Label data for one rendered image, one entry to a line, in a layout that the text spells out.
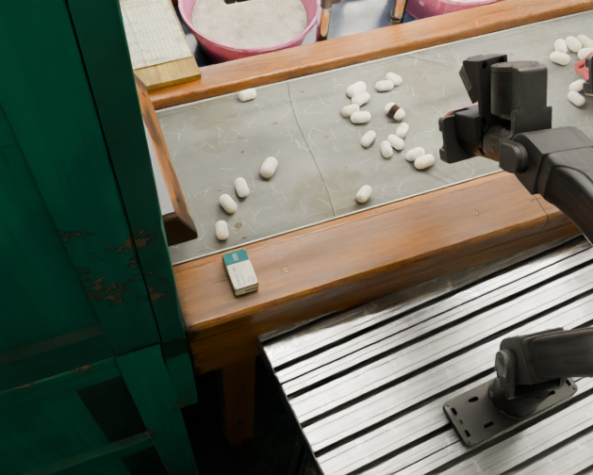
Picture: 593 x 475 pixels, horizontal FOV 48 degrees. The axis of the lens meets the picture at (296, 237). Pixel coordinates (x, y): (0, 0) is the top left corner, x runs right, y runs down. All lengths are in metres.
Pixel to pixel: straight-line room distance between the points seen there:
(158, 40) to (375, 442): 0.76
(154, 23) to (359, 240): 0.56
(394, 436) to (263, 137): 0.52
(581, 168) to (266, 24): 0.76
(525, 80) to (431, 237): 0.30
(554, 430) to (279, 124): 0.64
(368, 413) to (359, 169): 0.39
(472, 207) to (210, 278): 0.42
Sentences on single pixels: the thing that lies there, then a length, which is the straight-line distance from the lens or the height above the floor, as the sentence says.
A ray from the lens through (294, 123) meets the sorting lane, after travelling 1.17.
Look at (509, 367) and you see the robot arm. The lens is 0.94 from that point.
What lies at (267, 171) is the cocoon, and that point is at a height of 0.76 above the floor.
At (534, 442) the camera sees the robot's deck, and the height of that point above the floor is 0.67.
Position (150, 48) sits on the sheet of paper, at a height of 0.78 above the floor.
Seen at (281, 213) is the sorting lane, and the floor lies 0.74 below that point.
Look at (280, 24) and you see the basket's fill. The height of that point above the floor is 0.73.
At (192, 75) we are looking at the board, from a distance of 1.19.
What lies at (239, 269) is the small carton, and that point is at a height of 0.78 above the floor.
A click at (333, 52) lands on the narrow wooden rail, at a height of 0.76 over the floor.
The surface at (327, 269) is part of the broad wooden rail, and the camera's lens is 0.98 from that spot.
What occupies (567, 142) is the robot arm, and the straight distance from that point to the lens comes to 0.82.
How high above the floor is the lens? 1.62
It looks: 58 degrees down
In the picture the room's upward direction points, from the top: 7 degrees clockwise
